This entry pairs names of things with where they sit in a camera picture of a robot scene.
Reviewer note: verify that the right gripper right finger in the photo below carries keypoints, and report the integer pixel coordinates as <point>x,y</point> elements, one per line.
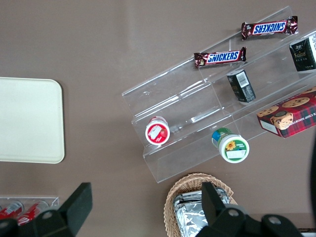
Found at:
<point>212,205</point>

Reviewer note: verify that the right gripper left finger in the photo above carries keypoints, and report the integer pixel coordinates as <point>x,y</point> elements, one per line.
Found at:
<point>79,205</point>

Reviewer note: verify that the oval light wicker basket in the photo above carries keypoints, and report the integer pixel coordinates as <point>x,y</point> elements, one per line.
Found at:
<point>170,205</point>

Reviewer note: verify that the beige plastic tray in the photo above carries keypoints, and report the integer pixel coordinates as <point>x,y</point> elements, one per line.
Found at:
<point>29,121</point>

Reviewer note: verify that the silver foil container stack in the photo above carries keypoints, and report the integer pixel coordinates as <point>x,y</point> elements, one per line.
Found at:
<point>188,214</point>

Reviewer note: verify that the clear acrylic bottle rack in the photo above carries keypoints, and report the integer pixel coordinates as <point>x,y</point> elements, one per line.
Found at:
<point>53,200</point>

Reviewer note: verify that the green lid yogurt cup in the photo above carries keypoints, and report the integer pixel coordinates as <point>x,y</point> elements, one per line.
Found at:
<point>233,148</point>

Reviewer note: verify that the red lid yogurt cup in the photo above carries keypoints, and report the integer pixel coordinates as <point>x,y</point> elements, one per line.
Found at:
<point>157,132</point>

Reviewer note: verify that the clear acrylic step stand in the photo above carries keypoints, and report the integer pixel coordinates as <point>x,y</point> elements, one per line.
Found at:
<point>192,103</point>

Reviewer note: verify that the red plaid cookie box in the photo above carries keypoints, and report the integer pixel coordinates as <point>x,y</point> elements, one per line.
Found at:
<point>291,116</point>

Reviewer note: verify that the small black barcode box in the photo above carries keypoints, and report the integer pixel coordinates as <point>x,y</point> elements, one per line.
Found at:
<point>243,86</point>

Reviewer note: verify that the brown Snickers bar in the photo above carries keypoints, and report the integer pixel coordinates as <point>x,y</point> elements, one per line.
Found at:
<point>269,27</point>
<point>221,57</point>

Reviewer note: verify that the black box with white side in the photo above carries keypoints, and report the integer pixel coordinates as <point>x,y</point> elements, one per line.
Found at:
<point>304,55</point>

